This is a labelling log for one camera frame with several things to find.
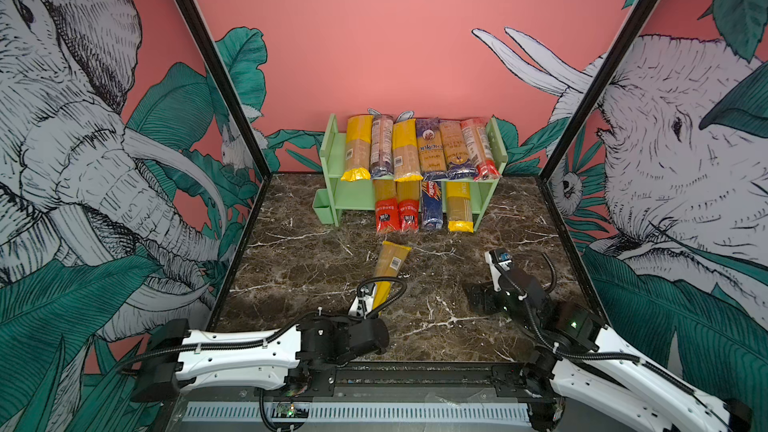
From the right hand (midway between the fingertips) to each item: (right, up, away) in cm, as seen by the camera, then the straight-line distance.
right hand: (474, 279), depth 74 cm
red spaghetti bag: (-23, +19, +16) cm, 34 cm away
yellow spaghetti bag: (-31, +43, +19) cm, 56 cm away
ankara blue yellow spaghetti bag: (-9, +35, +12) cm, 38 cm away
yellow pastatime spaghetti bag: (0, +18, +17) cm, 25 cm away
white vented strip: (-28, -31, -4) cm, 42 cm away
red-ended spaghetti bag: (+5, +37, +12) cm, 39 cm away
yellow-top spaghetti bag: (-17, +35, +12) cm, 41 cm away
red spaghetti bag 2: (-16, +19, +16) cm, 29 cm away
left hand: (-25, -9, +1) cm, 26 cm away
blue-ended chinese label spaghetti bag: (-3, +34, +10) cm, 35 cm away
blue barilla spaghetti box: (-9, +19, +16) cm, 27 cm away
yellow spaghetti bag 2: (-22, +3, +10) cm, 24 cm away
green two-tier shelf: (-33, +22, +23) cm, 46 cm away
